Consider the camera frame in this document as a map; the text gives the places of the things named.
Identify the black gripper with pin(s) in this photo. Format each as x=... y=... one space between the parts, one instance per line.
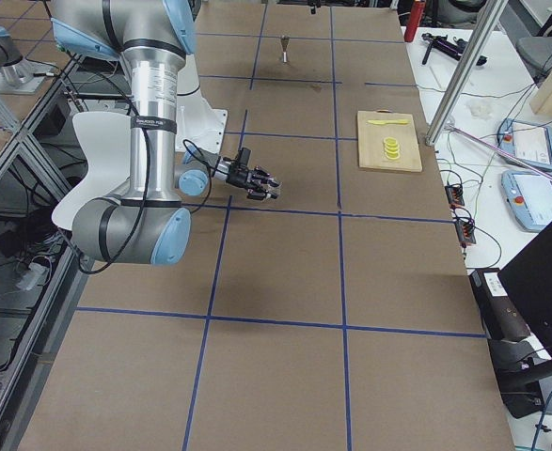
x=237 y=178

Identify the steel double jigger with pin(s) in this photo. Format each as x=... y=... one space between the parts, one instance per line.
x=284 y=43

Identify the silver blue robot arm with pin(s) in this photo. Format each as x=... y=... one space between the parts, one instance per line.
x=142 y=219

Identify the bamboo cutting board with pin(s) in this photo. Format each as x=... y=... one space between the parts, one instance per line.
x=371 y=149

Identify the yellow plastic knife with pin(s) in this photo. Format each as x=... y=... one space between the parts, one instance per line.
x=383 y=122

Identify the white plastic chair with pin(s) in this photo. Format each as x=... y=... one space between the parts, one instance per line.
x=105 y=139

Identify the red bottle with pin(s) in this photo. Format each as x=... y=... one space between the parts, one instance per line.
x=414 y=20

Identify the near teach pendant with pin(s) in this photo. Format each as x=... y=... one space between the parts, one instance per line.
x=529 y=197

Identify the teach pendant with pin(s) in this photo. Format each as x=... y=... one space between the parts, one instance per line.
x=529 y=197
x=527 y=142

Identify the far teach pendant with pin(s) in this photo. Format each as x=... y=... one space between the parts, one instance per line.
x=527 y=142

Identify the black computer monitor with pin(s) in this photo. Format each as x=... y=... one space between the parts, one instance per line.
x=527 y=279

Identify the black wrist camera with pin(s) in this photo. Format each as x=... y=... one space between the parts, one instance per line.
x=242 y=158

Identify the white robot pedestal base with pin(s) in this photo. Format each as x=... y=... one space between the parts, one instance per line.
x=196 y=120

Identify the aluminium frame post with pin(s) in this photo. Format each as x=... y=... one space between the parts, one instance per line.
x=478 y=38

